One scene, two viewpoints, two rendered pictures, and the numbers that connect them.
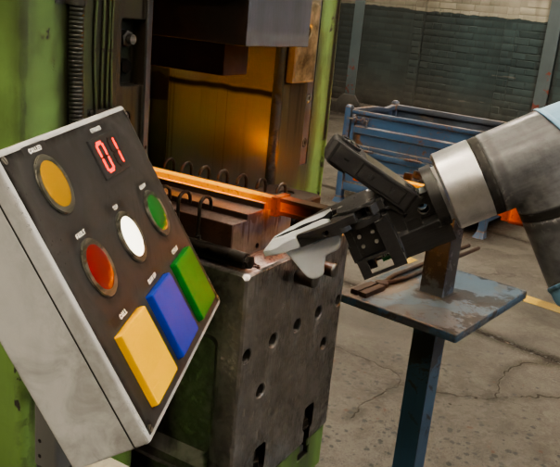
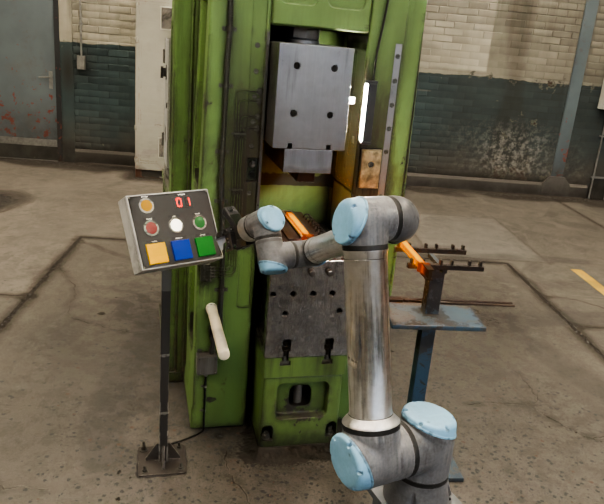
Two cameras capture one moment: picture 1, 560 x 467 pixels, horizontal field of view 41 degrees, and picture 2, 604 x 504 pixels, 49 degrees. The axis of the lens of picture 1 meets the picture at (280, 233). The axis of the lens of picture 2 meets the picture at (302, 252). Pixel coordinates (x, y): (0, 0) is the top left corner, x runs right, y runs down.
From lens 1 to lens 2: 2.00 m
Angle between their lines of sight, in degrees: 43
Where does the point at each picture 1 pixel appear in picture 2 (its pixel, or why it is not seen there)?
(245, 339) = (271, 286)
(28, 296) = (129, 229)
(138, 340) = (153, 248)
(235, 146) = not seen: hidden behind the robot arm
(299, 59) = (363, 177)
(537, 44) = not seen: outside the picture
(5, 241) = (126, 215)
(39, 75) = (207, 175)
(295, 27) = (318, 165)
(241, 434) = (271, 327)
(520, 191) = (250, 231)
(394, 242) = (231, 241)
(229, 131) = not seen: hidden behind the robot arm
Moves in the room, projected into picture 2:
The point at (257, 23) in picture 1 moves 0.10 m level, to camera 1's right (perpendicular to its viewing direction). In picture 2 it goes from (290, 163) to (307, 168)
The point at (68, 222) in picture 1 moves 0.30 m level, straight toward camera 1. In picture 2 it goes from (145, 215) to (80, 232)
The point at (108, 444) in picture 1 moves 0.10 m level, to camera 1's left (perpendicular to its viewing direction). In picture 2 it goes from (137, 269) to (123, 261)
